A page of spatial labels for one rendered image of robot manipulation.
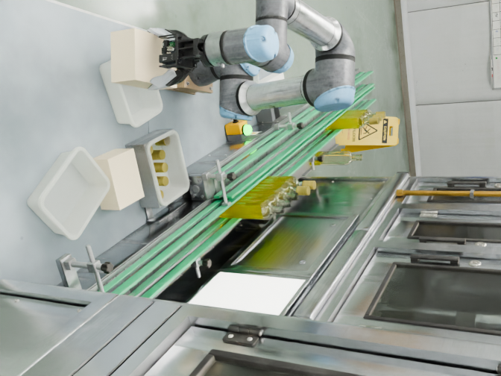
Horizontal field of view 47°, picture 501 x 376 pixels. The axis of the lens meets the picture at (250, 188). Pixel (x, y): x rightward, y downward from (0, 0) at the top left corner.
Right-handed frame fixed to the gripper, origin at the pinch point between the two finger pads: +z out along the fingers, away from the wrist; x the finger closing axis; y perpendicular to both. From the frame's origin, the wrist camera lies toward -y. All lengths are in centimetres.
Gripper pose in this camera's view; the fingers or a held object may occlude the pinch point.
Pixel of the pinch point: (150, 60)
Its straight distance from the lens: 147.3
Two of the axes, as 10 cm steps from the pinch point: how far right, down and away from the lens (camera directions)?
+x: 0.1, 10.0, 0.3
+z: -8.6, -0.1, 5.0
